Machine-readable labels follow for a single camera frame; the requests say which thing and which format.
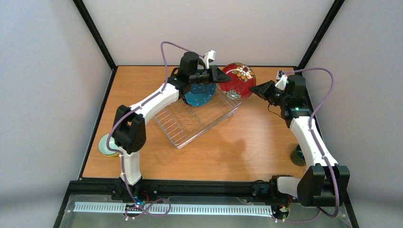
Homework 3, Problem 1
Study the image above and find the blue polka dot plate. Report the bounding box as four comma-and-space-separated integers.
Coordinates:
184, 84, 216, 107

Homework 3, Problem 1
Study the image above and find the dark red plate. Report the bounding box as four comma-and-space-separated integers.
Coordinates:
219, 62, 257, 100

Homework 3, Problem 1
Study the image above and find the wire metal dish rack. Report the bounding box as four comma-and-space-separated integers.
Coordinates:
154, 89, 241, 149

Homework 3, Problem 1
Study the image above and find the dark green cup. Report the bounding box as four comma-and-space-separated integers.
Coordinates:
290, 144, 306, 166

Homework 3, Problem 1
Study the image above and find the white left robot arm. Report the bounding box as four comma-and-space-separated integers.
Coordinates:
107, 50, 231, 185

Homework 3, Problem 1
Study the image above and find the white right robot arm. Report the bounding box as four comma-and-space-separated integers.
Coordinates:
250, 75, 350, 207

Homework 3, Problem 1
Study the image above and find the green yellow small bowl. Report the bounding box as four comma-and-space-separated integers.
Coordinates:
98, 133, 119, 157

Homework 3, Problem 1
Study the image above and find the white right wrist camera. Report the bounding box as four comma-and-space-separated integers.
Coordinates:
275, 70, 288, 91

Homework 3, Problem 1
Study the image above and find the black frame post right rear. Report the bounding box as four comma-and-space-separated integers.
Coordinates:
297, 0, 345, 69

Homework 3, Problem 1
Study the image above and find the black frame post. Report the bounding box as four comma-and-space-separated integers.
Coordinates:
297, 0, 345, 69
73, 0, 117, 71

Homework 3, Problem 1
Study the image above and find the black frame post left rear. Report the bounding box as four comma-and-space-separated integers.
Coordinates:
73, 0, 117, 71

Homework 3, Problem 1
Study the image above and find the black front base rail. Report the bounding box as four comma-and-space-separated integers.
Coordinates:
55, 176, 358, 228

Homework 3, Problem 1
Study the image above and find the white slotted cable duct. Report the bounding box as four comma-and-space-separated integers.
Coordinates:
72, 202, 272, 217

